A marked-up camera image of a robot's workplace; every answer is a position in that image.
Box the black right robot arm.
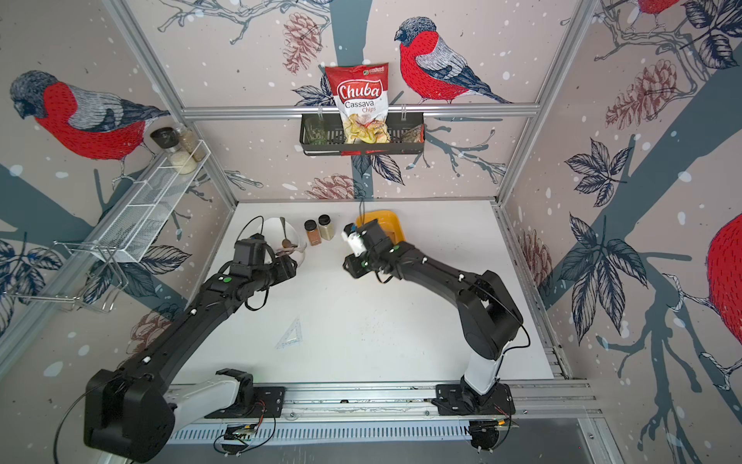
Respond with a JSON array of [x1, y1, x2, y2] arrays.
[[342, 220, 526, 416]]

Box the black wire wall basket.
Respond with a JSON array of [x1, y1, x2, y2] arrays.
[[300, 113, 425, 156]]

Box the glass jar on shelf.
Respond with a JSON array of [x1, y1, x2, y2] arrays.
[[174, 124, 204, 162]]

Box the metal spoon in bowl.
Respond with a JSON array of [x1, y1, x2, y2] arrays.
[[279, 217, 294, 249]]

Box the clear triangle set square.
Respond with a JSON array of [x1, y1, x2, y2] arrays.
[[276, 317, 303, 350]]

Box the spice jar pale powder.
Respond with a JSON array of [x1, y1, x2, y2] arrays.
[[318, 214, 335, 241]]

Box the chrome wire rack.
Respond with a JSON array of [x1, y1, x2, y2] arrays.
[[1, 241, 129, 313]]

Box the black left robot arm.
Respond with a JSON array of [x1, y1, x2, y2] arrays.
[[83, 234, 298, 462]]

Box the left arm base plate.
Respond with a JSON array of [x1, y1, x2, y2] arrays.
[[206, 368, 286, 419]]

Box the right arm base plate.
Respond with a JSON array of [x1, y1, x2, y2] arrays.
[[431, 382, 515, 416]]

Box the spice jar orange powder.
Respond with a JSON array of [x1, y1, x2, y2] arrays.
[[303, 220, 322, 247]]

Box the red Chuba chips bag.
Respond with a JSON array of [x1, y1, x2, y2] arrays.
[[326, 63, 390, 144]]

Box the white wire wall shelf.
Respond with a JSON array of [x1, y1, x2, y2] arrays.
[[91, 140, 212, 263]]

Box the yellow plastic storage box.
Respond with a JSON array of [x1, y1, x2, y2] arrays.
[[356, 210, 406, 244]]

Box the black lid jar on shelf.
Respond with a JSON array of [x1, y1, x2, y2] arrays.
[[150, 127, 181, 153]]

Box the white bowl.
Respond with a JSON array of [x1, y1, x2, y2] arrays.
[[261, 218, 307, 265]]

